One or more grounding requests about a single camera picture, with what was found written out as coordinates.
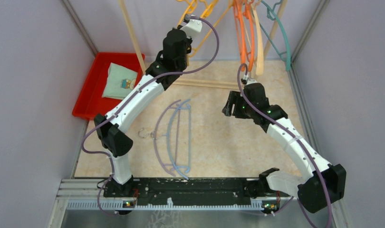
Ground orange hanger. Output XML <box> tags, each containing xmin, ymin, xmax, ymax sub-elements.
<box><xmin>243</xmin><ymin>0</ymin><xmax>255</xmax><ymax>72</ymax></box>
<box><xmin>232</xmin><ymin>0</ymin><xmax>246</xmax><ymax>63</ymax></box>

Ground grey cable duct rail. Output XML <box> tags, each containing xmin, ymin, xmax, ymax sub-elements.
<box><xmin>57</xmin><ymin>179</ymin><xmax>290</xmax><ymax>214</ymax></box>

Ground blue hanger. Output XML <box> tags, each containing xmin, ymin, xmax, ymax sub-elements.
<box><xmin>165</xmin><ymin>99</ymin><xmax>192</xmax><ymax>181</ymax></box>

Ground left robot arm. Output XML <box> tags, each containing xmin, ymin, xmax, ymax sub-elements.
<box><xmin>94</xmin><ymin>28</ymin><xmax>193</xmax><ymax>197</ymax></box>

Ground cream hanger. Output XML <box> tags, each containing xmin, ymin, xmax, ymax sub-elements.
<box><xmin>246</xmin><ymin>0</ymin><xmax>265</xmax><ymax>77</ymax></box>

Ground purple cable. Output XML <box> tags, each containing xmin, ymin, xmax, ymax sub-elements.
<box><xmin>237</xmin><ymin>63</ymin><xmax>334</xmax><ymax>228</ymax></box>
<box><xmin>80</xmin><ymin>16</ymin><xmax>220</xmax><ymax>217</ymax></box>

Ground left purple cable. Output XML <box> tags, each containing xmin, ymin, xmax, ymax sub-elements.
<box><xmin>80</xmin><ymin>16</ymin><xmax>220</xmax><ymax>217</ymax></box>

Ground teal hanger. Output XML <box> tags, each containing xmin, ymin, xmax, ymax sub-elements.
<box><xmin>260</xmin><ymin>0</ymin><xmax>292</xmax><ymax>72</ymax></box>

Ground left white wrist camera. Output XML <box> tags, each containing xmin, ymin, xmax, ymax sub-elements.
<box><xmin>180</xmin><ymin>19</ymin><xmax>202</xmax><ymax>39</ymax></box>

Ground wooden hanger rack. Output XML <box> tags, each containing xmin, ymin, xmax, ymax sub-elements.
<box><xmin>117</xmin><ymin>0</ymin><xmax>288</xmax><ymax>90</ymax></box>

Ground red plastic tray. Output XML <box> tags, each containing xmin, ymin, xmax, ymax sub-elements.
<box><xmin>72</xmin><ymin>52</ymin><xmax>143</xmax><ymax>120</ymax></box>

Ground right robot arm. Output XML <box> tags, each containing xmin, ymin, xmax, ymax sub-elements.
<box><xmin>222</xmin><ymin>83</ymin><xmax>347</xmax><ymax>213</ymax></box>

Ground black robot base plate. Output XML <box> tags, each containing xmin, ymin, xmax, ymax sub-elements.
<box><xmin>103</xmin><ymin>178</ymin><xmax>277</xmax><ymax>206</ymax></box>

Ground light green cloth pouch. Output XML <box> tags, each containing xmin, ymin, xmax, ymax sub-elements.
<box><xmin>102</xmin><ymin>63</ymin><xmax>137</xmax><ymax>100</ymax></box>

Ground yellow hanger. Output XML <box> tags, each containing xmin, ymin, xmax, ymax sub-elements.
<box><xmin>188</xmin><ymin>0</ymin><xmax>235</xmax><ymax>58</ymax></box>
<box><xmin>177</xmin><ymin>0</ymin><xmax>198</xmax><ymax>27</ymax></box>

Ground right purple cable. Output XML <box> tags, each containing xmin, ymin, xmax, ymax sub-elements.
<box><xmin>237</xmin><ymin>63</ymin><xmax>334</xmax><ymax>228</ymax></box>

